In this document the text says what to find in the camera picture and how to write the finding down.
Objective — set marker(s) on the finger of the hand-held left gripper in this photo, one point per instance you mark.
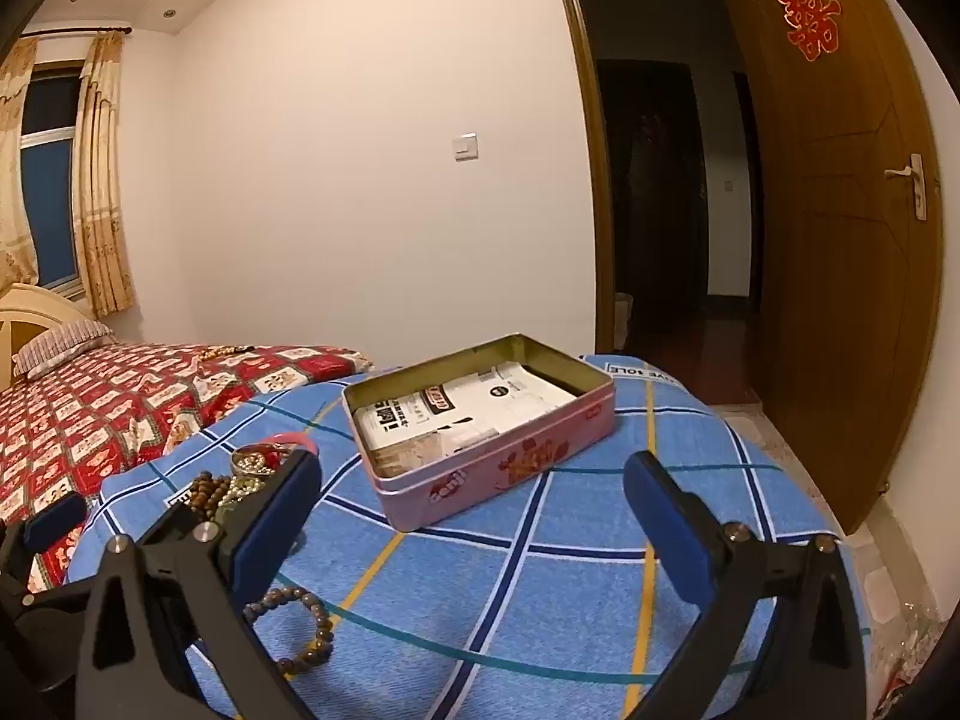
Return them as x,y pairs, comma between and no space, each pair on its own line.
52,519
45,637

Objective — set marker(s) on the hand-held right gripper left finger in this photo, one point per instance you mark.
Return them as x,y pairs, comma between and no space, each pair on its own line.
270,532

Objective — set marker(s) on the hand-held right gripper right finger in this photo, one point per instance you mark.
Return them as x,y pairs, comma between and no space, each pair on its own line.
661,514

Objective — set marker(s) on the pink bangle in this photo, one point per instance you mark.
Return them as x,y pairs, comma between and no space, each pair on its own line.
289,440

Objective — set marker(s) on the pink tin box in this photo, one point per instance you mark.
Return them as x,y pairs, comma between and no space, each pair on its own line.
480,481

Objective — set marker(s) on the red patterned bedsheet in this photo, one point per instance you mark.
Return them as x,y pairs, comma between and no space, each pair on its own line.
90,420

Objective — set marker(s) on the striped pillow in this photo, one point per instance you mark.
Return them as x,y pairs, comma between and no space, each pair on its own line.
64,345

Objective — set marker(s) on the blue plaid blanket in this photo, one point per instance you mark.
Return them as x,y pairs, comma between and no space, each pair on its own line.
487,592

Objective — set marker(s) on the white printed packet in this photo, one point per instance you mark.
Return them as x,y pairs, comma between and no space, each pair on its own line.
480,405

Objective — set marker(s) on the cream wooden headboard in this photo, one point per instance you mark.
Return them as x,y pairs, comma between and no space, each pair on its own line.
30,307

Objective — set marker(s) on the brown wooden door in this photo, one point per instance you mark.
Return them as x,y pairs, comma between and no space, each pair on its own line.
832,277

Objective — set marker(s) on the window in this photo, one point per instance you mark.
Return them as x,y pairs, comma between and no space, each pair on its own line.
52,195

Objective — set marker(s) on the beige patterned curtain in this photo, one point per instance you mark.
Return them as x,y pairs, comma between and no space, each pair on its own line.
15,165
105,180

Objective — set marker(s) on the dark curtain rod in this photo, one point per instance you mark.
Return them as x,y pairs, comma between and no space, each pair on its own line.
75,31

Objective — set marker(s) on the red paper door decoration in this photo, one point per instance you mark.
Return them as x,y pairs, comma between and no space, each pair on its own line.
808,15

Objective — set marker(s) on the brown wooden door frame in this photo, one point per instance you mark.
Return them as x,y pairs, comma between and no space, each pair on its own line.
592,165

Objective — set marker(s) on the white light switch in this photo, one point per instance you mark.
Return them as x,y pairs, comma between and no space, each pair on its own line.
466,148

